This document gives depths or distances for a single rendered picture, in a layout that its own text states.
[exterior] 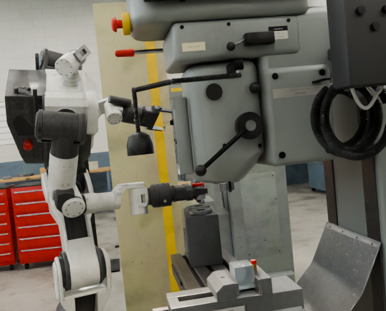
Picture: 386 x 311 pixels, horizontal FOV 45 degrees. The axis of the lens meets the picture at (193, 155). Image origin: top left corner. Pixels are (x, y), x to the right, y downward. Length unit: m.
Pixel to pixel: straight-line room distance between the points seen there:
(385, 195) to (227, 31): 0.59
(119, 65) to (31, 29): 7.69
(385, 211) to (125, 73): 2.07
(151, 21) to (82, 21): 9.40
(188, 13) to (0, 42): 9.59
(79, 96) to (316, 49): 0.78
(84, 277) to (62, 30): 9.07
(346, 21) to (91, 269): 1.20
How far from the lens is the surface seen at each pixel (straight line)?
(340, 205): 1.54
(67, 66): 1.61
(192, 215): 1.78
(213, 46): 1.22
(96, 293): 1.86
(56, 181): 1.58
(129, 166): 3.02
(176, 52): 1.20
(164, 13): 1.21
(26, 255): 6.07
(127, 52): 1.40
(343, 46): 1.07
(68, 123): 1.49
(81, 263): 1.77
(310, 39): 1.32
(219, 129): 1.22
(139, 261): 3.12
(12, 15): 10.79
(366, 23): 1.09
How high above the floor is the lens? 1.46
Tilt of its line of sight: 3 degrees down
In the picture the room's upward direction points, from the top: 6 degrees counter-clockwise
